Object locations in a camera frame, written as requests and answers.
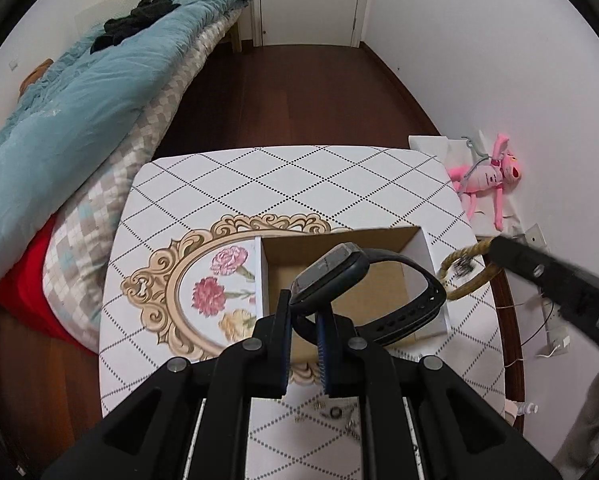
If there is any brown item on bed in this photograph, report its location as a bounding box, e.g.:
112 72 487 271
19 58 53 96

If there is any checkered bed mattress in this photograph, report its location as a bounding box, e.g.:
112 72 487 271
42 10 240 352

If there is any white bottle on floor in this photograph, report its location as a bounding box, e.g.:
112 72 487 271
505 399 538 417

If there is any patterned white tablecloth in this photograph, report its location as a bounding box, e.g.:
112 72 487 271
99 146 505 479

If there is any red bed sheet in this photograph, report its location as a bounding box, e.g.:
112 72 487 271
0 214 94 356

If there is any white cardboard box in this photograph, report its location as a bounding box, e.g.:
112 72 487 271
255 226 439 327

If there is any black clothing on bed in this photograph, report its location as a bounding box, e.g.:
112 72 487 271
90 0 179 53

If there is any white power strip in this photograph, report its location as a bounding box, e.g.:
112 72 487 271
524 223 573 359

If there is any white door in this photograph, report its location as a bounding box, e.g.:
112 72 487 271
260 0 358 47

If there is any black smartwatch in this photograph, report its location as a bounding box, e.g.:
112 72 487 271
290 242 450 346

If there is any gold earring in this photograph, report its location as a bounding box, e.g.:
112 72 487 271
294 399 330 424

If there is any pink plush toy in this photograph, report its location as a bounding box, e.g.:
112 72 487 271
447 133 522 232

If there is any teal blue duvet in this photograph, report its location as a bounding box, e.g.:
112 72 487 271
0 0 250 280

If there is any beaded wooden bracelet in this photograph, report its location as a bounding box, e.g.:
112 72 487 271
436 237 503 302

